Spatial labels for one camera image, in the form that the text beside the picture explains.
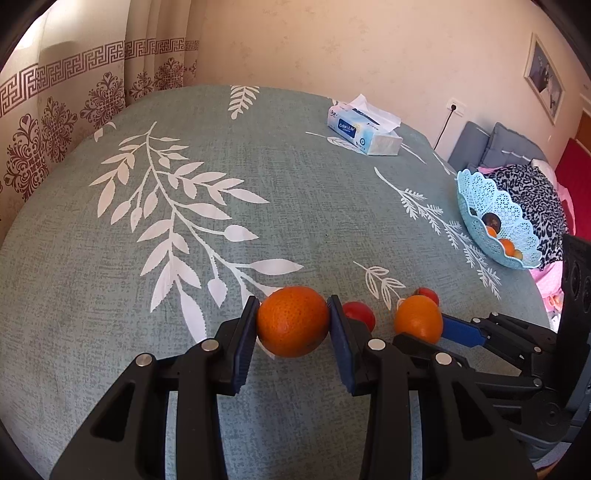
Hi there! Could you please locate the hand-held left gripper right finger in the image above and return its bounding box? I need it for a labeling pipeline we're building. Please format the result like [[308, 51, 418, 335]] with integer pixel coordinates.
[[326, 295, 539, 480]]

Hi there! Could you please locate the leopard print cloth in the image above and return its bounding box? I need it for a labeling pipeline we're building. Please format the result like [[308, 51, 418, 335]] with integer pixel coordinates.
[[487, 164, 571, 268]]

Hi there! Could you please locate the framed wall picture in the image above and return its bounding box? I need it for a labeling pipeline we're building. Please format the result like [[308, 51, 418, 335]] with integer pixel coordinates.
[[524, 32, 566, 125]]

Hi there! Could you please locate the pink cloth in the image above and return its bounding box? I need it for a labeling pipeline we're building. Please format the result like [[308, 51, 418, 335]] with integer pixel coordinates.
[[529, 265, 564, 324]]

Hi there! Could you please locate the leaf print tablecloth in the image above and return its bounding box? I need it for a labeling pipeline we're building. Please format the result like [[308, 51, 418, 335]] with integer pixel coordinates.
[[0, 84, 552, 480]]

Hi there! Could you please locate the patterned beige curtain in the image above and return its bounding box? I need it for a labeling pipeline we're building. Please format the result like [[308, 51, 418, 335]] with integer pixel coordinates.
[[0, 0, 201, 217]]

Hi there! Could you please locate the black power cable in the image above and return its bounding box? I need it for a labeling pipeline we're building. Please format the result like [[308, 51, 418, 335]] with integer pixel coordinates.
[[434, 110, 455, 151]]

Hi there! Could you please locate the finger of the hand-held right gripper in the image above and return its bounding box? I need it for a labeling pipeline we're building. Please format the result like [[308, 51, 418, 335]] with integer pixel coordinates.
[[440, 312, 558, 371], [392, 333, 544, 391]]

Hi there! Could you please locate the light blue lattice basket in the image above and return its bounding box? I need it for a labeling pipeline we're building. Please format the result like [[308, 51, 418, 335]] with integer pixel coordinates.
[[456, 169, 544, 269]]

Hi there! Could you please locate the large red tomato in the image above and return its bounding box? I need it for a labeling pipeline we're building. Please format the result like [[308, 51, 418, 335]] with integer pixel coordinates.
[[342, 301, 376, 333]]

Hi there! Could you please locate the tissue pack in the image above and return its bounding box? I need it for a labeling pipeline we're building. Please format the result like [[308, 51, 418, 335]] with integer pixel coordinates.
[[327, 94, 402, 158]]

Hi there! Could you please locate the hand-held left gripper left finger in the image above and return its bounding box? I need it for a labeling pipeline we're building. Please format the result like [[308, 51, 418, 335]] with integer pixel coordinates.
[[48, 295, 262, 480]]

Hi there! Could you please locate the red cloth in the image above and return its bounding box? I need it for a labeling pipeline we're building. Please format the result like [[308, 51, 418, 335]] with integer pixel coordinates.
[[554, 138, 591, 236]]

